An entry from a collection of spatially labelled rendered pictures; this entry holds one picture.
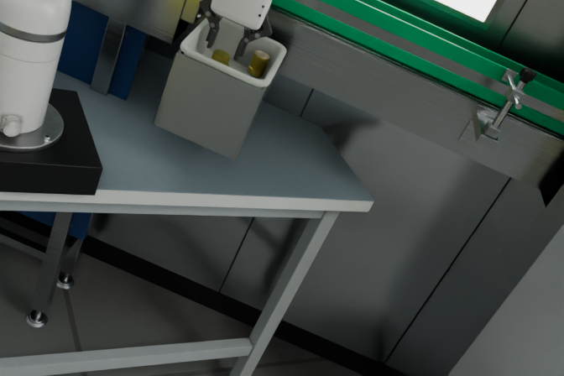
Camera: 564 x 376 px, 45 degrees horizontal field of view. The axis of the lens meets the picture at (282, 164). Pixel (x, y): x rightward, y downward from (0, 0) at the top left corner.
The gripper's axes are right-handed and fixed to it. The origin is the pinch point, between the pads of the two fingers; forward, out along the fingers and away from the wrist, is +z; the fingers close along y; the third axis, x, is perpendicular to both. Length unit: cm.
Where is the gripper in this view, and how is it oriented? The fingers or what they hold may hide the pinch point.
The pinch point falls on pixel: (226, 43)
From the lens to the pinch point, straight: 132.4
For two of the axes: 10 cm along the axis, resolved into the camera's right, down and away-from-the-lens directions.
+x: -1.6, 4.7, -8.7
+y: -9.2, -4.0, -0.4
